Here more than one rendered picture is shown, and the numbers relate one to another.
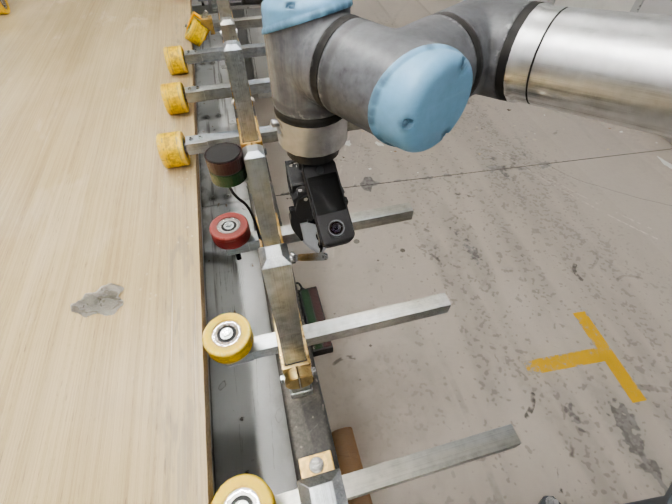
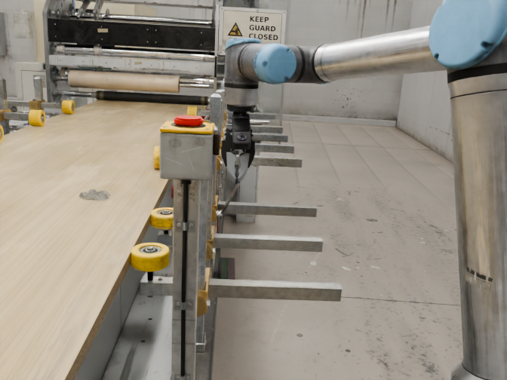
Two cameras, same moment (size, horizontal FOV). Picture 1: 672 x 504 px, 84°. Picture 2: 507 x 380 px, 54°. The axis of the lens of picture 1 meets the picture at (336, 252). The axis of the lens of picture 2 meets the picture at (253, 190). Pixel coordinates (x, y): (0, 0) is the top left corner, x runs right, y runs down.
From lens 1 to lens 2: 0.92 m
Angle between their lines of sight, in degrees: 36
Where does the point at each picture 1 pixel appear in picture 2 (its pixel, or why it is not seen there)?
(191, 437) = (131, 233)
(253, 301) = not seen: hidden behind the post
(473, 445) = (307, 284)
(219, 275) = not seen: hidden behind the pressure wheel
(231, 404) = (145, 311)
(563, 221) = not seen: outside the picture
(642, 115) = (350, 65)
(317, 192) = (236, 124)
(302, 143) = (232, 96)
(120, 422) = (93, 225)
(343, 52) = (249, 48)
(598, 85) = (337, 58)
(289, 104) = (229, 77)
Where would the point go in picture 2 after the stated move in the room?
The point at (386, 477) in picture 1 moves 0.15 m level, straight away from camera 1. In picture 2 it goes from (241, 283) to (291, 268)
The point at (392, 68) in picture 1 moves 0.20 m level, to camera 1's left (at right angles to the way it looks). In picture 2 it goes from (262, 47) to (180, 43)
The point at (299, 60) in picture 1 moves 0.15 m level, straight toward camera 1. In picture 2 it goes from (235, 55) to (224, 55)
